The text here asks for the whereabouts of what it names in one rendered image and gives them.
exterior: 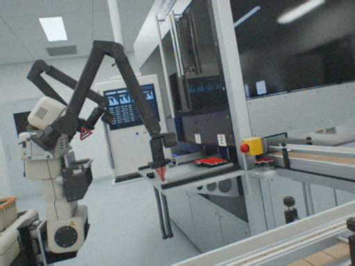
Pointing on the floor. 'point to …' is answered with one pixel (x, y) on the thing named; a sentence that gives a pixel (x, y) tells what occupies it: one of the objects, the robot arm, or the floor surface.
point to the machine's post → (238, 112)
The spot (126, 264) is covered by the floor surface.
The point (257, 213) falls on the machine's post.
